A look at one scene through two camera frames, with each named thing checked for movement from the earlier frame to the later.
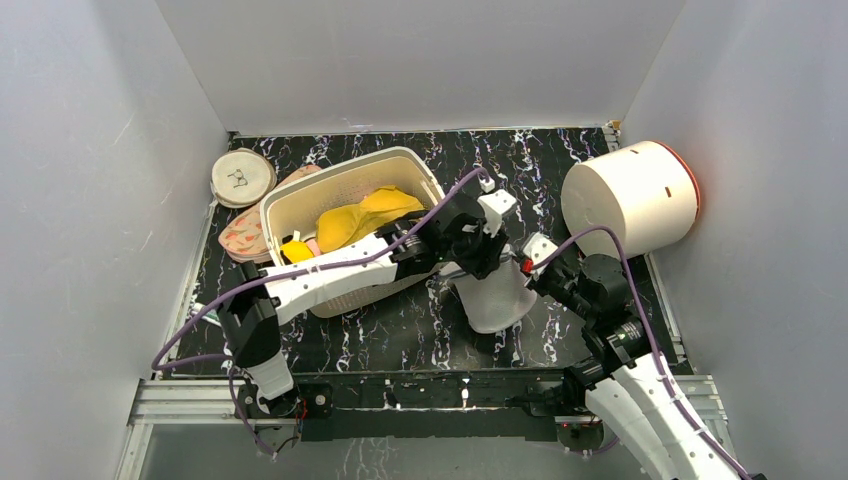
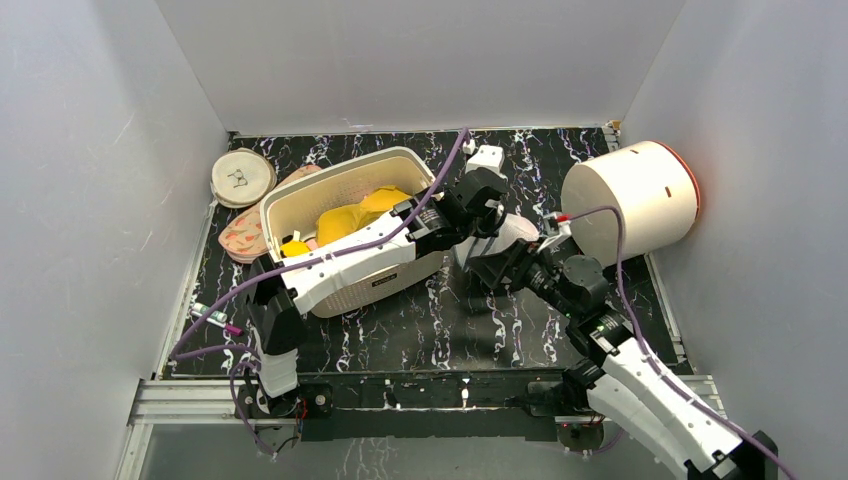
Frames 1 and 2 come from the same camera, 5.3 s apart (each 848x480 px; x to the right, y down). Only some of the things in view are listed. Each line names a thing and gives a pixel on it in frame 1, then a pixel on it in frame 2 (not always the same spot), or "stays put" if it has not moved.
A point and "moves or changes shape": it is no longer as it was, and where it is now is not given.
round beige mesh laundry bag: x=242 y=177 stays put
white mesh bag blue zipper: x=498 y=301 moves or changes shape
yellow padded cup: x=297 y=250 stays put
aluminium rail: x=178 y=402 stays put
